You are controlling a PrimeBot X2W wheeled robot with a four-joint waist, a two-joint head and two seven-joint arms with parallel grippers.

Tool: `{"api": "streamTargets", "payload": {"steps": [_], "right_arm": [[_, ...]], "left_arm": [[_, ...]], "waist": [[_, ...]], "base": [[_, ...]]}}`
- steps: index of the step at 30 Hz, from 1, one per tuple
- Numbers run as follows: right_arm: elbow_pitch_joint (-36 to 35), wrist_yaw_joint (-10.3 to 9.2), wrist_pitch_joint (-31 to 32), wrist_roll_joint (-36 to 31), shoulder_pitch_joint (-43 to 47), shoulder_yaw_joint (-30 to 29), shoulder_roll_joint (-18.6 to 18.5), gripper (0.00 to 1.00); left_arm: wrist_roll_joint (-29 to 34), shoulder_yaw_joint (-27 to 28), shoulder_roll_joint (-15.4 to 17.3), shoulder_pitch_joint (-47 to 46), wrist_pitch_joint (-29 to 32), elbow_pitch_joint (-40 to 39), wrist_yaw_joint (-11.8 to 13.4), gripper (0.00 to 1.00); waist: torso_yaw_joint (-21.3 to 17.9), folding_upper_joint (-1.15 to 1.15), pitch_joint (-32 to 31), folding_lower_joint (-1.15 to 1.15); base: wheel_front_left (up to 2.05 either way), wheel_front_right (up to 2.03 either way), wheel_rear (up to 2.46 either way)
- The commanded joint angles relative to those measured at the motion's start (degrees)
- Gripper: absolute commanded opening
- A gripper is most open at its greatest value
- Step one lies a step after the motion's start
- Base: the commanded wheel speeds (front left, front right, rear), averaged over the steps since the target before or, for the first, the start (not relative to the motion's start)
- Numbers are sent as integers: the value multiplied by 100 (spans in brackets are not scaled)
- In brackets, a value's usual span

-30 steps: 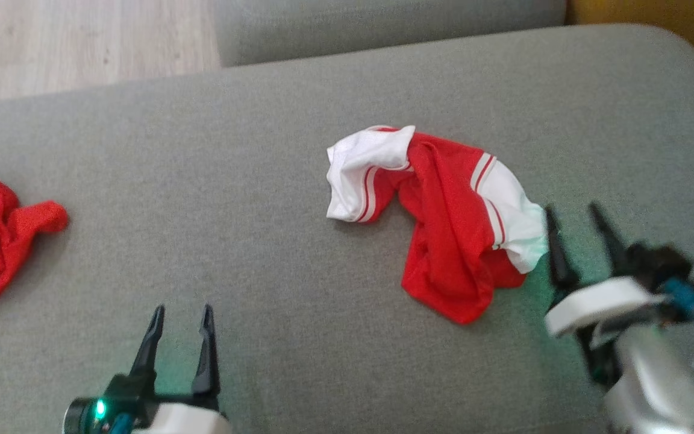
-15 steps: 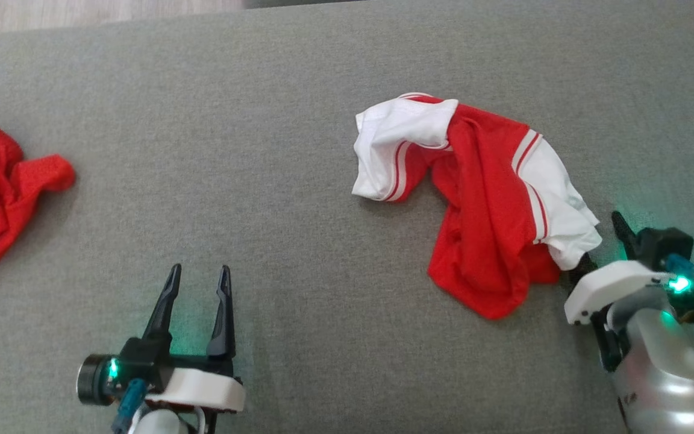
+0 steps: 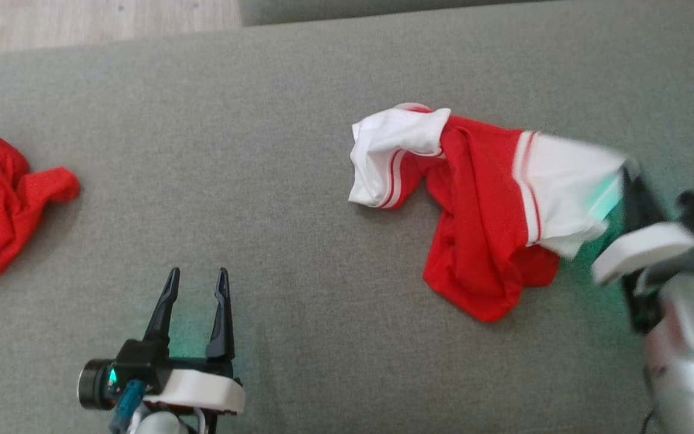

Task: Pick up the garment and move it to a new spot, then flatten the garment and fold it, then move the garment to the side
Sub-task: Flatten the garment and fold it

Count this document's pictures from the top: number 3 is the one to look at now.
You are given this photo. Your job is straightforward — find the grey stitched sofa cushion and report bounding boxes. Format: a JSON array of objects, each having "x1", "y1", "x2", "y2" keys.
[{"x1": 239, "y1": 0, "x2": 540, "y2": 27}]

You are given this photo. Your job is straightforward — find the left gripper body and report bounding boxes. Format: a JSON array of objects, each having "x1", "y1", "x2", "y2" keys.
[{"x1": 79, "y1": 339, "x2": 246, "y2": 417}]

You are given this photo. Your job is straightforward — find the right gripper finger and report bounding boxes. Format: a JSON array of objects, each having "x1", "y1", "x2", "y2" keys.
[{"x1": 621, "y1": 164, "x2": 671, "y2": 237}]

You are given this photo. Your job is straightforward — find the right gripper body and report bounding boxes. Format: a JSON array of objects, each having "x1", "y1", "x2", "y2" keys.
[{"x1": 591, "y1": 192, "x2": 694, "y2": 335}]

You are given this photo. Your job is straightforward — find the black cable with teal plug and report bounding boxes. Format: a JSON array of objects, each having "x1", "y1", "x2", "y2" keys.
[{"x1": 110, "y1": 380, "x2": 146, "y2": 434}]

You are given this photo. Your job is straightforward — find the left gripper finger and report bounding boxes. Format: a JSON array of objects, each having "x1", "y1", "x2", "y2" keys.
[
  {"x1": 144, "y1": 268, "x2": 180, "y2": 342},
  {"x1": 205, "y1": 268, "x2": 235, "y2": 362}
]

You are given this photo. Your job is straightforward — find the grey fabric sofa seat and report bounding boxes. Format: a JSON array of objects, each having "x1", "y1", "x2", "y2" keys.
[{"x1": 0, "y1": 0, "x2": 694, "y2": 434}]

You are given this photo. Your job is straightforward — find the red and white shorts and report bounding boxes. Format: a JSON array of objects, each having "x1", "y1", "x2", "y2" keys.
[{"x1": 348, "y1": 102, "x2": 634, "y2": 323}]

